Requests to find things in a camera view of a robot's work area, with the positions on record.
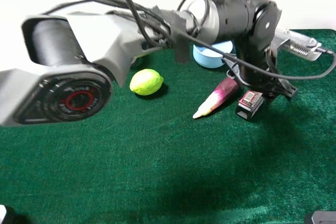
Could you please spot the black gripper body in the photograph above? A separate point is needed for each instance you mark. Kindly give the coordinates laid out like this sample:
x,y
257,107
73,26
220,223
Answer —
x,y
270,87

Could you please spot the small dark card box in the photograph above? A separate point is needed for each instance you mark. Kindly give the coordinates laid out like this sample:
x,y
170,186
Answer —
x,y
249,104

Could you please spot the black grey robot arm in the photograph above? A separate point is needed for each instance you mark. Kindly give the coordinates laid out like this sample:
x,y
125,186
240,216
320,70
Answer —
x,y
61,69

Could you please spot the grey object bottom right corner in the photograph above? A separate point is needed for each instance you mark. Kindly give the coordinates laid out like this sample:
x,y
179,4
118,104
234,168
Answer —
x,y
320,217

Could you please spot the purple white eggplant toy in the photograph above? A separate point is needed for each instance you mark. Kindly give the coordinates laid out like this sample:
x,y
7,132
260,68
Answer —
x,y
225,89

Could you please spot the light blue bowl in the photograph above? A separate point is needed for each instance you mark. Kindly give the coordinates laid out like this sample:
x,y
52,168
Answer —
x,y
210,59

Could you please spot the green lime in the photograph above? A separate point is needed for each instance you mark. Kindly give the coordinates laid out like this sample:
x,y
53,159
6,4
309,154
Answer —
x,y
146,82

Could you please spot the green felt table cloth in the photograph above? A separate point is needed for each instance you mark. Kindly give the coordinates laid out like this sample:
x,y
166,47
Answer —
x,y
146,160

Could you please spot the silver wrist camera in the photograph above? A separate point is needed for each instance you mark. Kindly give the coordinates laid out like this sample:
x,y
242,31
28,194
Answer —
x,y
307,48

